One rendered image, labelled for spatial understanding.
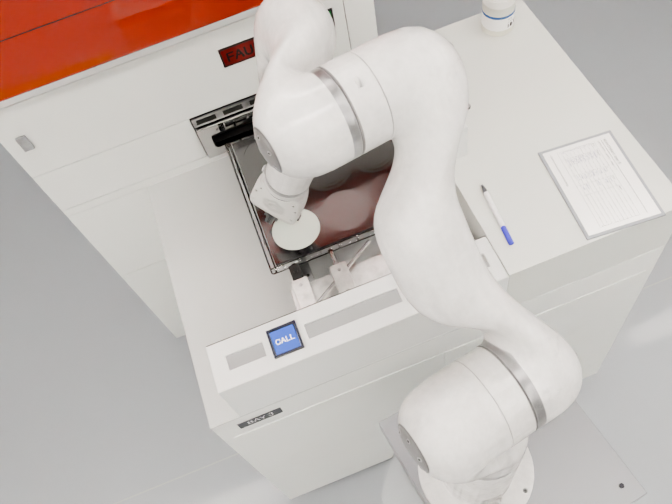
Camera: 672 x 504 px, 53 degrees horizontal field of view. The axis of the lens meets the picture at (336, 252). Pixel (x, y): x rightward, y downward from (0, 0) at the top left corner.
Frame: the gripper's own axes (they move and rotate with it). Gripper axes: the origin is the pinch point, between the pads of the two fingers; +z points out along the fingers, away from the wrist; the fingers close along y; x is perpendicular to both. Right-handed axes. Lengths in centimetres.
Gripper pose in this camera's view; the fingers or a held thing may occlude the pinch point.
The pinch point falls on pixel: (272, 213)
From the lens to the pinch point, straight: 137.0
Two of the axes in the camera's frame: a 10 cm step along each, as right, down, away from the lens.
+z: -2.4, 3.3, 9.1
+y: 8.7, 5.0, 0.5
